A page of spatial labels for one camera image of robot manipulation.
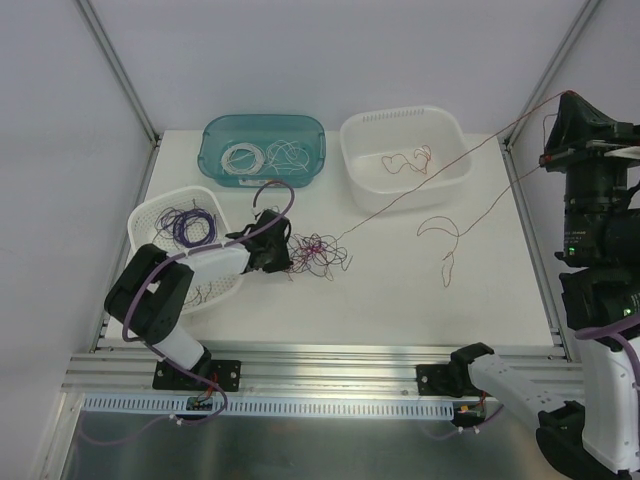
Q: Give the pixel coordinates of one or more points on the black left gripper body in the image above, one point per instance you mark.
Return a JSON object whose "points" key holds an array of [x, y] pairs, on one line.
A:
{"points": [[275, 246]]}

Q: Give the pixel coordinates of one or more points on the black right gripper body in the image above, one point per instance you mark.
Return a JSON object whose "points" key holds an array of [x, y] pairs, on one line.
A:
{"points": [[584, 148]]}

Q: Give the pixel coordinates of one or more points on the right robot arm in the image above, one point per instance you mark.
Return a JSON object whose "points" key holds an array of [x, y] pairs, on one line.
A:
{"points": [[598, 437]]}

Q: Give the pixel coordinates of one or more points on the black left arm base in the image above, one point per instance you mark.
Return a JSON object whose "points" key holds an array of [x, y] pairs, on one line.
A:
{"points": [[225, 373]]}

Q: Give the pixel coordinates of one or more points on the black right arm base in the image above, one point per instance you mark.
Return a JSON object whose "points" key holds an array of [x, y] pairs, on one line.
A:
{"points": [[451, 379]]}

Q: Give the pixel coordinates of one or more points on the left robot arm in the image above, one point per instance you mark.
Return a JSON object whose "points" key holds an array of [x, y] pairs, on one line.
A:
{"points": [[149, 296]]}

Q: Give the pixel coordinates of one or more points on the white perforated tray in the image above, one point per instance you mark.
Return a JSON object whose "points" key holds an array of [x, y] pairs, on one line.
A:
{"points": [[185, 218]]}

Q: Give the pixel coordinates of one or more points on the teal plastic bin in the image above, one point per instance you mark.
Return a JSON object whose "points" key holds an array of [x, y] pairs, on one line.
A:
{"points": [[248, 150]]}

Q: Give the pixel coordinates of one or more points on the white tub basket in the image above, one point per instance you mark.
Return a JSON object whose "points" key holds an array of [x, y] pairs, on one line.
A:
{"points": [[405, 158]]}

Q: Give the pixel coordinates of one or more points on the aluminium frame rail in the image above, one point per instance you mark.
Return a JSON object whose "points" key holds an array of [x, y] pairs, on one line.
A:
{"points": [[322, 371]]}

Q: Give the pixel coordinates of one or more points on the white slotted cable duct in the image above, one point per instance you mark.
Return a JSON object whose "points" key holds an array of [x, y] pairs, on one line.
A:
{"points": [[271, 406]]}

